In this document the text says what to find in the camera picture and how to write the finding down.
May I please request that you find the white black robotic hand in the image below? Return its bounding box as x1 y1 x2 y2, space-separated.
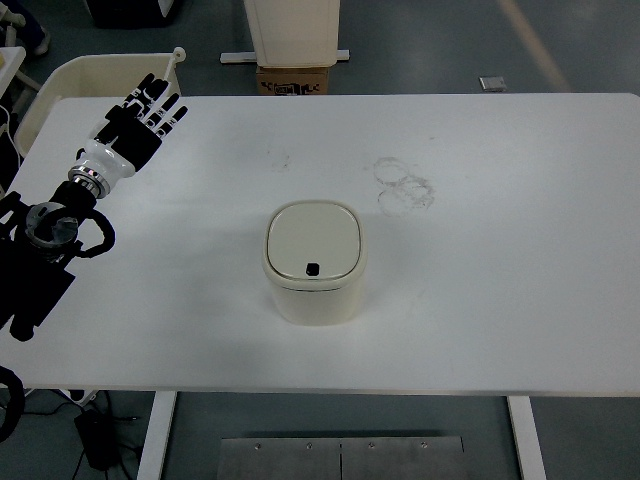
68 73 188 198

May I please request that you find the cream trash can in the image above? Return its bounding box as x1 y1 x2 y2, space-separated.
262 200 368 327

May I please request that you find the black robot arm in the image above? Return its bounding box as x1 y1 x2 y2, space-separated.
1 170 116 342

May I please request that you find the beige plastic chair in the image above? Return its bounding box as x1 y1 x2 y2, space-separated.
14 47 187 157

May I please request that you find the cardboard box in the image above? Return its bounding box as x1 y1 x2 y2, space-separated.
256 67 329 96

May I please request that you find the tall white bin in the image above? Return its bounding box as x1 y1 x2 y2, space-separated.
244 0 340 53

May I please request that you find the white base bar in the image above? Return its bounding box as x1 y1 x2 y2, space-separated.
219 49 351 68

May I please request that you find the black power adapter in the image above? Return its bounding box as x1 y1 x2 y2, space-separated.
74 410 120 471

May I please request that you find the left white table leg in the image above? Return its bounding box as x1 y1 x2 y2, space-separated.
136 391 178 480

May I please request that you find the white table leg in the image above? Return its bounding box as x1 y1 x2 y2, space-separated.
507 396 547 480
136 391 178 480

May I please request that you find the small grey floor plate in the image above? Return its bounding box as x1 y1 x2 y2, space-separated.
478 76 508 93

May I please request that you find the right white table leg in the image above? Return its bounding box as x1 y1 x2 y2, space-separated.
507 396 547 480

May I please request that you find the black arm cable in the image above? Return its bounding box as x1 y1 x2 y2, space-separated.
0 365 26 443

